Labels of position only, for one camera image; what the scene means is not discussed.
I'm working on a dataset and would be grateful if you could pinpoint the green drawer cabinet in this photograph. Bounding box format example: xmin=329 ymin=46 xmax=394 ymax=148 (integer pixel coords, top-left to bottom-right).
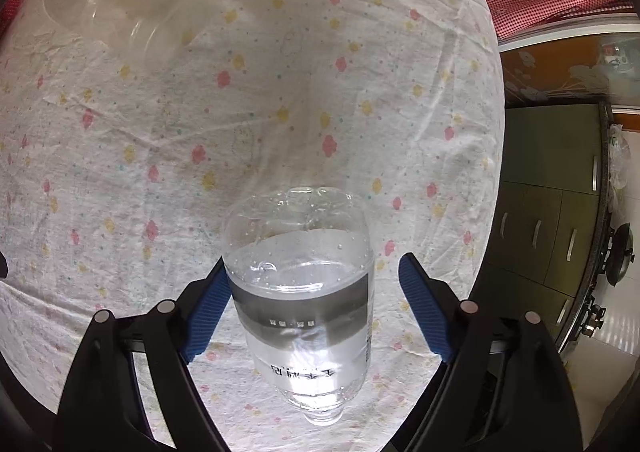
xmin=492 ymin=104 xmax=613 ymax=358

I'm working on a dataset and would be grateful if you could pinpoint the black gas stove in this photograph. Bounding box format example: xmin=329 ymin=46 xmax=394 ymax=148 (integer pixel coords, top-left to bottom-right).
xmin=577 ymin=217 xmax=638 ymax=340

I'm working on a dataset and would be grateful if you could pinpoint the orange glass sliding door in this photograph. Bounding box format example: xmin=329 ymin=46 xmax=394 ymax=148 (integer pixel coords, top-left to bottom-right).
xmin=500 ymin=32 xmax=640 ymax=107

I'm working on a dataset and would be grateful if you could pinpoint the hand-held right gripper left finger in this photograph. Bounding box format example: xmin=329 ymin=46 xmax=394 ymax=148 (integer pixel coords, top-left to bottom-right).
xmin=52 ymin=257 xmax=232 ymax=452

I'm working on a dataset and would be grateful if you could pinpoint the white plastic bag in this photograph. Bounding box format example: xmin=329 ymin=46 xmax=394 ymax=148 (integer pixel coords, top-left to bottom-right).
xmin=607 ymin=124 xmax=632 ymax=203

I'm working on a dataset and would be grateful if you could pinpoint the white floral tablecloth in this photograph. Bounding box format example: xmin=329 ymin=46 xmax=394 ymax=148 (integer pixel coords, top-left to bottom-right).
xmin=0 ymin=0 xmax=506 ymax=452

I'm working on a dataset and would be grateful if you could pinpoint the clear plastic water bottle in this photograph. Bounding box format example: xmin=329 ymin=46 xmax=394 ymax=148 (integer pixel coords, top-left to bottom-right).
xmin=221 ymin=186 xmax=377 ymax=428

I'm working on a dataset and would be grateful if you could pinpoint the black frying pan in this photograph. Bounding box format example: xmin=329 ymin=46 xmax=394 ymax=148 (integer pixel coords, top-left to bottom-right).
xmin=602 ymin=223 xmax=637 ymax=287

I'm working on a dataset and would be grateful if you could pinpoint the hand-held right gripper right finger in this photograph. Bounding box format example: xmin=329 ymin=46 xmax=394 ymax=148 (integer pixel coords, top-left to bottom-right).
xmin=398 ymin=253 xmax=583 ymax=452

